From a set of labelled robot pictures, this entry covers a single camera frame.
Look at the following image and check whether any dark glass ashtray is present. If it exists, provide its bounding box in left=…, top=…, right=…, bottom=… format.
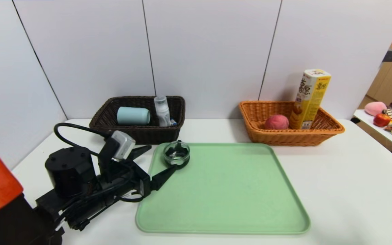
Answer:
left=164, top=140, right=191, bottom=169

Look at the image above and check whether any yellow snack box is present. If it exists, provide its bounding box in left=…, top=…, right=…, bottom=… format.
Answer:
left=289, top=69, right=332, bottom=130

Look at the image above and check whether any pink red peach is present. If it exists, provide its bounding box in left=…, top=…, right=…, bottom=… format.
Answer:
left=264, top=114, right=290, bottom=130

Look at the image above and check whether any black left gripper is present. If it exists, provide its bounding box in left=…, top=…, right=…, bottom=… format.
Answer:
left=100, top=145, right=177, bottom=207

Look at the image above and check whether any blue grey plastic cup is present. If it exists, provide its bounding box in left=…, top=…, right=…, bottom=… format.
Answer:
left=117, top=107, right=151, bottom=126

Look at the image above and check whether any dark brown wicker basket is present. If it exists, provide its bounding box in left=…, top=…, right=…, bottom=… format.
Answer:
left=89, top=96, right=186, bottom=145

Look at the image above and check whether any clear plastic bottle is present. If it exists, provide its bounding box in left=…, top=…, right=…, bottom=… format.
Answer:
left=154, top=96, right=173, bottom=127

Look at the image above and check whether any black left wrist camera cable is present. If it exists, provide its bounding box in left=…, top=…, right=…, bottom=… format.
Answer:
left=53, top=122, right=112, bottom=158

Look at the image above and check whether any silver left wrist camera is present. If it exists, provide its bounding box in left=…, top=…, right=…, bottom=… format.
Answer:
left=111, top=130, right=136, bottom=160

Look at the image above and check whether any light green plastic tray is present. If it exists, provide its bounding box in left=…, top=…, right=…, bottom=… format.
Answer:
left=135, top=142, right=311, bottom=235

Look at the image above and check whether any pink round plush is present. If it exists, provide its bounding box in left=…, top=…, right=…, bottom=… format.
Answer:
left=364, top=101, right=387, bottom=117

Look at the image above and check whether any orange wicker basket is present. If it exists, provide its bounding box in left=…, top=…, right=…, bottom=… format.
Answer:
left=239, top=100, right=346, bottom=147

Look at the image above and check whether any red apple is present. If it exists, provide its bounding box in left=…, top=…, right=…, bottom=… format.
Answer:
left=373, top=113, right=391, bottom=128

